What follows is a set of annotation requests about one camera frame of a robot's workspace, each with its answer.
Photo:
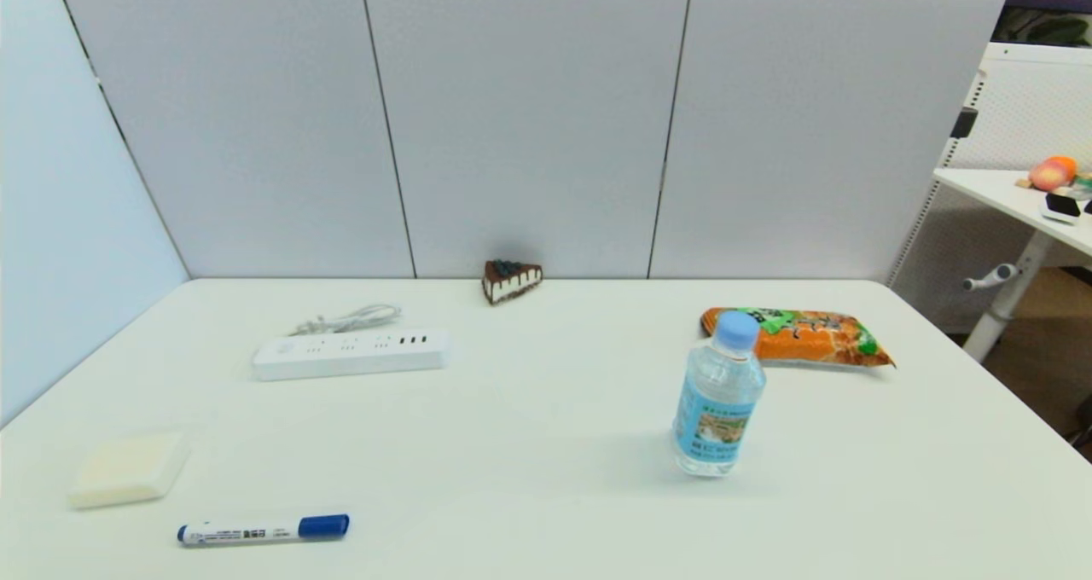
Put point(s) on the black pegboard clip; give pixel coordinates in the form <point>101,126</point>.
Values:
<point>965,124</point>

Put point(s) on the white power strip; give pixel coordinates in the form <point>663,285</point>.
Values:
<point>350,355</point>

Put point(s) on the clear soda water bottle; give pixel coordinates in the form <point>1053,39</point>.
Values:
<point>717,409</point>

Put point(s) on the white pegboard panel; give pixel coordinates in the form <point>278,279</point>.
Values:
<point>1024,102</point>

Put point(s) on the orange green snack bag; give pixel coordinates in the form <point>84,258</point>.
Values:
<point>802,338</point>

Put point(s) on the dark monitor screen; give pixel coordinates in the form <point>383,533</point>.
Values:
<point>1049,8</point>

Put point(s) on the pale yellow square sponge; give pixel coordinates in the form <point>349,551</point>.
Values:
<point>128,471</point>

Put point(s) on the chocolate cake slice toy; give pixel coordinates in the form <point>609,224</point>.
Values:
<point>510,281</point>

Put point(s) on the orange pink peach toy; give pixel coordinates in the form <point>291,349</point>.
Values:
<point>1051,174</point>

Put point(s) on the black white small device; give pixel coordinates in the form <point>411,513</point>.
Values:
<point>1061,206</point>

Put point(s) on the blue white marker pen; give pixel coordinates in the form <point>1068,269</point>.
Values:
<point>256,531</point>

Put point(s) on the white side desk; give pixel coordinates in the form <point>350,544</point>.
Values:
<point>998,189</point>

